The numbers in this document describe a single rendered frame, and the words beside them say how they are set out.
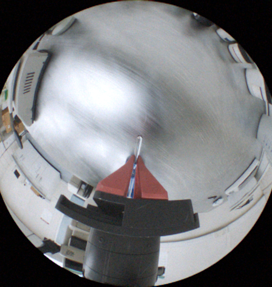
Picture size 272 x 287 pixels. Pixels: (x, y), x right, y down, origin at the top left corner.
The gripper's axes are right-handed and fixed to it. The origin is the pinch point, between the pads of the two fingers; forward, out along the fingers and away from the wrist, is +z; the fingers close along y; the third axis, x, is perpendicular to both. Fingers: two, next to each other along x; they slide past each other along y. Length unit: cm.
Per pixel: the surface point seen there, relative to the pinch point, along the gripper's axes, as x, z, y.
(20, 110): -8.4, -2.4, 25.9
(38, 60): -17.3, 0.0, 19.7
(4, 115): -16, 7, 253
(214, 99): -10.9, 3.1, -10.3
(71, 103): -6.6, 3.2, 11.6
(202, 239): 79, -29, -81
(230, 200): 31, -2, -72
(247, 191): 17, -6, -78
